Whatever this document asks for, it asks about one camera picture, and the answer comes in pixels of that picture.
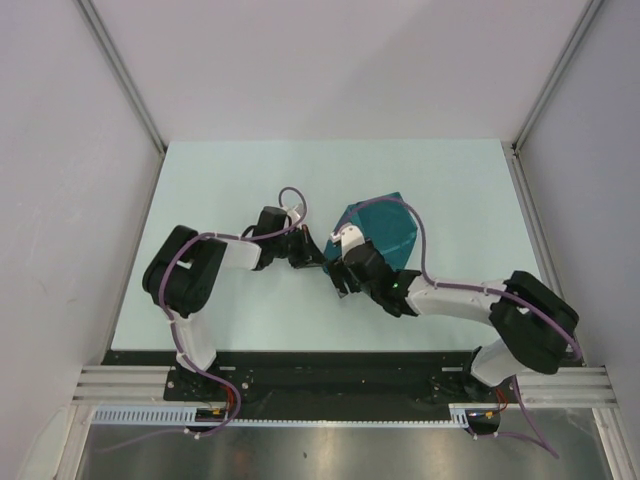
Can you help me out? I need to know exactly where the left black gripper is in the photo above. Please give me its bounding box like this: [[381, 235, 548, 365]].
[[271, 224, 326, 269]]

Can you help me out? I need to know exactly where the teal cloth napkin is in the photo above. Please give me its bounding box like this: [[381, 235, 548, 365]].
[[336, 197, 417, 270]]

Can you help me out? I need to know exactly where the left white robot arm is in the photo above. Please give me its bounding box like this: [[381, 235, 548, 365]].
[[142, 204, 325, 400]]

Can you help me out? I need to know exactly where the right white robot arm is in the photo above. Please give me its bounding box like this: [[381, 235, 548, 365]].
[[326, 241, 579, 401]]

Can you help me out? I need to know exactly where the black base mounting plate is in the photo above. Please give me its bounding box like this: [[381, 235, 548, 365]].
[[102, 350, 515, 420]]

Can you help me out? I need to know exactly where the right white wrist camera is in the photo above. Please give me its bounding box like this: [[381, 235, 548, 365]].
[[330, 222, 366, 258]]

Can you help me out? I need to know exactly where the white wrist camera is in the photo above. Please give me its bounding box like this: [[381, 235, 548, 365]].
[[330, 222, 366, 258], [285, 203, 307, 224]]

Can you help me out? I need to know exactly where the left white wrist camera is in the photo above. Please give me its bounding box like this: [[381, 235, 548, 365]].
[[285, 203, 307, 224]]

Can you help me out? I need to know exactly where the white slotted cable duct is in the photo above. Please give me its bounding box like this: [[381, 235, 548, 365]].
[[92, 405, 501, 431]]

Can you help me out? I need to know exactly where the right aluminium frame post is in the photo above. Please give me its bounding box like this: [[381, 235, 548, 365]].
[[513, 0, 606, 151]]

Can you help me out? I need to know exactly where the aluminium frame post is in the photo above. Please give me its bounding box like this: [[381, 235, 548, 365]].
[[513, 0, 606, 151], [73, 0, 168, 157]]

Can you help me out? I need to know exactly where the aluminium front rail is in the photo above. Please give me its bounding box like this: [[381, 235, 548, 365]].
[[73, 366, 618, 409]]

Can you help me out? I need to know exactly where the left aluminium frame post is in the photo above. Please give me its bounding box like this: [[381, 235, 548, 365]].
[[73, 0, 168, 157]]

